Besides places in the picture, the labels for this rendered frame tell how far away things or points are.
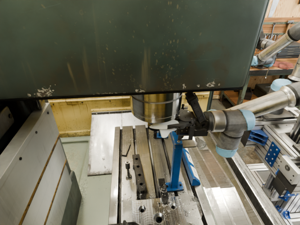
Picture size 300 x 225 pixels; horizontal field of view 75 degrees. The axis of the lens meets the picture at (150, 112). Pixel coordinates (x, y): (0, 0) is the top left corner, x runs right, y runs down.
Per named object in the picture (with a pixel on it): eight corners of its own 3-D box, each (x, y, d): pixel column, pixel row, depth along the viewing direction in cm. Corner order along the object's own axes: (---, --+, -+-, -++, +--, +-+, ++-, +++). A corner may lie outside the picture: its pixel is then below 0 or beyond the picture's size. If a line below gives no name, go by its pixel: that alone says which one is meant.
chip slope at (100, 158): (185, 128, 198) (187, 106, 184) (210, 188, 140) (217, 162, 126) (95, 134, 190) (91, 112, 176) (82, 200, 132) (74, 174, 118)
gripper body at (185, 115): (175, 141, 66) (210, 139, 67) (178, 120, 61) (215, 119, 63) (171, 127, 72) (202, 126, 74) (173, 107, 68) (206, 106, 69)
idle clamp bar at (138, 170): (140, 160, 124) (139, 153, 121) (148, 197, 103) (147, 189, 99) (132, 162, 123) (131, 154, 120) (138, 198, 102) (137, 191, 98)
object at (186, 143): (194, 139, 94) (195, 138, 94) (198, 147, 90) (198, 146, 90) (181, 141, 94) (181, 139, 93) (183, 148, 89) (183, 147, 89)
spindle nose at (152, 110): (135, 97, 70) (133, 64, 64) (179, 98, 69) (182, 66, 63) (126, 122, 57) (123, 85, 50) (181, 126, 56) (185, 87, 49)
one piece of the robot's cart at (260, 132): (258, 138, 156) (261, 129, 151) (264, 145, 149) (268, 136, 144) (247, 138, 155) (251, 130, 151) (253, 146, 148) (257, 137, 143)
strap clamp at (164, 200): (163, 190, 106) (164, 172, 98) (168, 214, 95) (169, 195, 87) (157, 191, 106) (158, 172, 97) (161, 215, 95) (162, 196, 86)
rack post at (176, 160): (181, 181, 111) (186, 142, 95) (183, 190, 106) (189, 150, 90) (164, 183, 110) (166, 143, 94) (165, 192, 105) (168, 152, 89)
